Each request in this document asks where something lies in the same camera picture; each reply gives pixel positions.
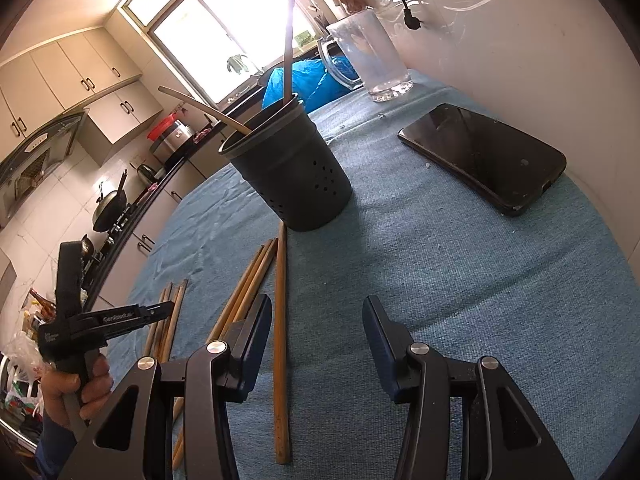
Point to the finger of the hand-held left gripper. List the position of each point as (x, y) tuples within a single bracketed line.
[(135, 314)]

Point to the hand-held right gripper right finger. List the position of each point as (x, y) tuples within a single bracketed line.
[(384, 355)]

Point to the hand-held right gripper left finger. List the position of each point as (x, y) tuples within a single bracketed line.
[(254, 345)]

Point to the light wooden chopstick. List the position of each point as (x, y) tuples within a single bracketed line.
[(161, 336), (250, 285), (172, 331), (235, 292), (281, 360), (152, 340)]

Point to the dark grey utensil holder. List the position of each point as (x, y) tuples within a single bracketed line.
[(295, 175)]

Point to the dark wooden chopstick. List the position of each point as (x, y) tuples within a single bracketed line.
[(205, 107), (289, 40)]

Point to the person's left forearm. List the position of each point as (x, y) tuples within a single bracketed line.
[(52, 452)]

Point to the person's left hand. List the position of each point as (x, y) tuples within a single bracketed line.
[(97, 385)]

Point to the condiment bottles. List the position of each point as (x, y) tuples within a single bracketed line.
[(39, 310)]

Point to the white plastic bag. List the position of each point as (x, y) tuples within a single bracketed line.
[(17, 360)]

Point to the steel cooking pot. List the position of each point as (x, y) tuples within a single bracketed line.
[(86, 249)]

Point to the gas stove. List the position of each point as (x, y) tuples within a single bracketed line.
[(114, 234)]

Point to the cream base cabinets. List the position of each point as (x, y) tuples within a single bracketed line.
[(150, 225)]

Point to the blue tablecloth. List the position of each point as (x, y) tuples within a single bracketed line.
[(425, 270)]

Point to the black wok with lid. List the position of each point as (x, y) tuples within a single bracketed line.
[(107, 206)]

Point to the pink cloth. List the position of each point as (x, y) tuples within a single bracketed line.
[(150, 190), (202, 135)]

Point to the dark kettle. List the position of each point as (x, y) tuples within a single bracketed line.
[(145, 172)]

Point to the black kitchen countertop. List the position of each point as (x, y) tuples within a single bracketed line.
[(192, 152)]

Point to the steel rice cooker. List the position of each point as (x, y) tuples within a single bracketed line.
[(175, 141)]

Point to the range hood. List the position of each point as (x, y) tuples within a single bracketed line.
[(35, 155)]

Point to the red plastic basin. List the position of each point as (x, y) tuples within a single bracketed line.
[(162, 127)]

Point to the black smartphone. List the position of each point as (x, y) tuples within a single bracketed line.
[(480, 155)]

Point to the blue plastic bag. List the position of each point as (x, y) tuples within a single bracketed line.
[(300, 82)]

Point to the small green plant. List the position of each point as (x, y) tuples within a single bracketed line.
[(237, 63)]

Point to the kitchen window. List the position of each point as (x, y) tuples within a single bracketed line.
[(200, 25)]

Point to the clear glass measuring jug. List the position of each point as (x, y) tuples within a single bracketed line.
[(372, 50)]

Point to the small green box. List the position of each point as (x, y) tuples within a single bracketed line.
[(302, 38)]

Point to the small cream wall cabinet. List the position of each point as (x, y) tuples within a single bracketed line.
[(125, 112)]

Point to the cream wall cabinet row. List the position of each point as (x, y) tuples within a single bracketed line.
[(65, 75)]

